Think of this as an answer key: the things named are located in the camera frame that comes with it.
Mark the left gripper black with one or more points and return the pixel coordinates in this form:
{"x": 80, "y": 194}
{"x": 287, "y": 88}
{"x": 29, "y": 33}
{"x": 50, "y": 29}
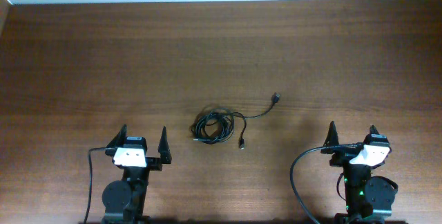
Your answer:
{"x": 153, "y": 162}

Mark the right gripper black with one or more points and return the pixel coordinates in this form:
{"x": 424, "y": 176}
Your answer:
{"x": 339, "y": 160}

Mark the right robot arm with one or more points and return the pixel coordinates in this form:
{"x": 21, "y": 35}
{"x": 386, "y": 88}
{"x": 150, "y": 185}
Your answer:
{"x": 368, "y": 198}

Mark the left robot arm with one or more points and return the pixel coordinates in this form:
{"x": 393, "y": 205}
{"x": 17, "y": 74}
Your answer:
{"x": 124, "y": 199}

